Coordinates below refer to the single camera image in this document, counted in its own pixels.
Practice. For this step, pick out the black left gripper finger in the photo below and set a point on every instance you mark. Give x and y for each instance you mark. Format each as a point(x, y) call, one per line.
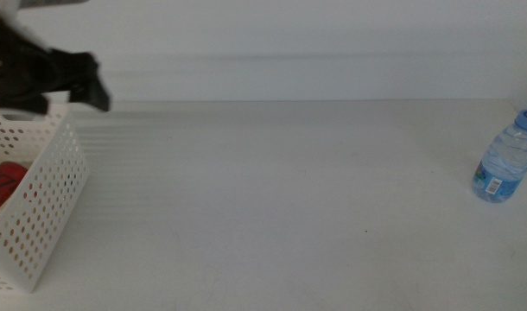
point(17, 103)
point(93, 95)

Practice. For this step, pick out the red cola can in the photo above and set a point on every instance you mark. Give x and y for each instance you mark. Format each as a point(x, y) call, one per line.
point(4, 181)

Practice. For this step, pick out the clear water bottle blue cap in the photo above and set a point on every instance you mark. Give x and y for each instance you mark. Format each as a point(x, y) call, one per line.
point(503, 164)

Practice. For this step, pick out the white perforated plastic basket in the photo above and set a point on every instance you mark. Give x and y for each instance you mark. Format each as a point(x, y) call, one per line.
point(58, 114)

